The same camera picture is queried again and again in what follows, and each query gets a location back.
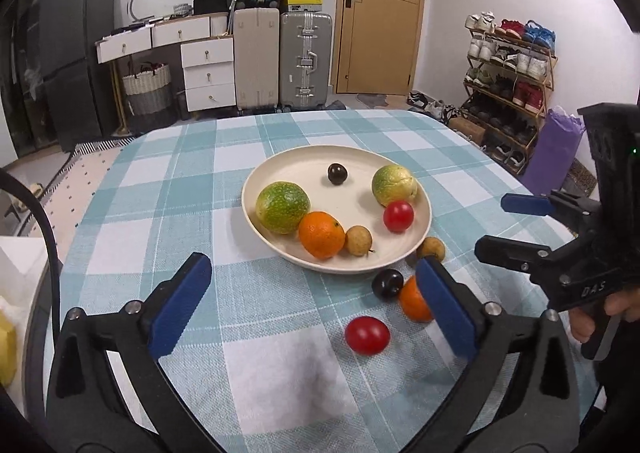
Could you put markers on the purple rolled mat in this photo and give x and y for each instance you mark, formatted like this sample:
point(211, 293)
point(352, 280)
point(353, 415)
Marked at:
point(555, 153)

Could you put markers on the person's right hand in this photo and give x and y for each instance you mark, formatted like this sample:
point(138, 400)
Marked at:
point(581, 327)

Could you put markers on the white drawer desk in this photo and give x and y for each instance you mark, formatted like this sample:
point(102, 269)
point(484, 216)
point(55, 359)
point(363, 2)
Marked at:
point(207, 78)

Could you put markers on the orange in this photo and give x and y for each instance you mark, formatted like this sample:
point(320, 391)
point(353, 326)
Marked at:
point(411, 300)
point(322, 234)

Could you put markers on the grey woven basket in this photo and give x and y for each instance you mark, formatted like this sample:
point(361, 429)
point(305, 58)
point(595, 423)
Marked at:
point(147, 88)

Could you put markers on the shoe rack with shoes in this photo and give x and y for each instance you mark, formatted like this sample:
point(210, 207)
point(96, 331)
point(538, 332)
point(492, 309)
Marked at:
point(525, 65)

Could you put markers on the yellow object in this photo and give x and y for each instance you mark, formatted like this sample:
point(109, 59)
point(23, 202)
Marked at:
point(6, 348)

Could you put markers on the pile of shoes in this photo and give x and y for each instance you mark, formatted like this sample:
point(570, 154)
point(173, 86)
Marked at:
point(430, 105)

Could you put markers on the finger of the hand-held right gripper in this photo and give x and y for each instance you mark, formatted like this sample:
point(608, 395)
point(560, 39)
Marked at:
point(510, 253)
point(525, 204)

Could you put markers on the brown cardboard box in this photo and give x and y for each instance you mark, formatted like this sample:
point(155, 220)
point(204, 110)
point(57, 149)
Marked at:
point(467, 128)

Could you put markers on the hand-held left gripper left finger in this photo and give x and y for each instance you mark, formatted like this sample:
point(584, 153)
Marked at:
point(180, 305)

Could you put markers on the brown longan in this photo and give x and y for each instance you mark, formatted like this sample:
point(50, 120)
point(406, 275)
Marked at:
point(431, 249)
point(359, 239)

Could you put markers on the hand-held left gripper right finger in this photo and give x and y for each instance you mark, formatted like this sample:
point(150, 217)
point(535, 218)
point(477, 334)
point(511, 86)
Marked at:
point(447, 308)

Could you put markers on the dark patterned doormat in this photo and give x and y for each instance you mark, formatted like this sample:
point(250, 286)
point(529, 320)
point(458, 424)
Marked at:
point(582, 178)

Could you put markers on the yellow guava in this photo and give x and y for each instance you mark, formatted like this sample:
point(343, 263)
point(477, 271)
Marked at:
point(394, 184)

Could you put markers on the white side table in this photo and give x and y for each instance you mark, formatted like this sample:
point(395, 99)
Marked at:
point(15, 263)

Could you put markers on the red tomato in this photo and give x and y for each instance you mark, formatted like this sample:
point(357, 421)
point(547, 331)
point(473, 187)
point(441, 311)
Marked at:
point(398, 216)
point(367, 334)

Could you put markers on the beige suitcase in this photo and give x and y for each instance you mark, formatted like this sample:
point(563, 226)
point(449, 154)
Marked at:
point(256, 58)

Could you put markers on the grey doormat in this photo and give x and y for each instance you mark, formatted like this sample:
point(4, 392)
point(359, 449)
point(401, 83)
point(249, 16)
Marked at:
point(372, 100)

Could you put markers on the white dotted rug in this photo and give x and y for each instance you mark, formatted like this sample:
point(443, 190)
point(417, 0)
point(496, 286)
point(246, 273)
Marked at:
point(75, 183)

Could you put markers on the dark grey refrigerator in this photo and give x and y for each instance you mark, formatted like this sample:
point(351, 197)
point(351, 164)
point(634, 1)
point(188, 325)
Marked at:
point(75, 58)

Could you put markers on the wooden shoe rack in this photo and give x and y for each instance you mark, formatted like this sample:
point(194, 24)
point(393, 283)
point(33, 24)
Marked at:
point(550, 78)

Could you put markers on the green guava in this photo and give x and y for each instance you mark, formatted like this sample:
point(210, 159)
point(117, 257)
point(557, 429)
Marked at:
point(282, 207)

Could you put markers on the yellow and black shoe box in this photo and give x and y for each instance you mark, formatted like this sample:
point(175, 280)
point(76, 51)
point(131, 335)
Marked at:
point(302, 3)

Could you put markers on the wooden door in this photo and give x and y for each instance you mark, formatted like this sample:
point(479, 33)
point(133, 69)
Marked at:
point(380, 13)

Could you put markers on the cream round plate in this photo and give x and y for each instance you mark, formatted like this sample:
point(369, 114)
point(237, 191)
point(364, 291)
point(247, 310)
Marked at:
point(345, 193)

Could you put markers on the silver suitcase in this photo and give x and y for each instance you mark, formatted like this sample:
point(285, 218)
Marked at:
point(305, 58)

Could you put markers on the small striped container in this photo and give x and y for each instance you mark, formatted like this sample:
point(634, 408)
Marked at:
point(182, 9)

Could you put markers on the dark purple plum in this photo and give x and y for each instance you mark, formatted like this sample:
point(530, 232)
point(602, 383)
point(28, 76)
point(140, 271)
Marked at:
point(337, 173)
point(387, 284)

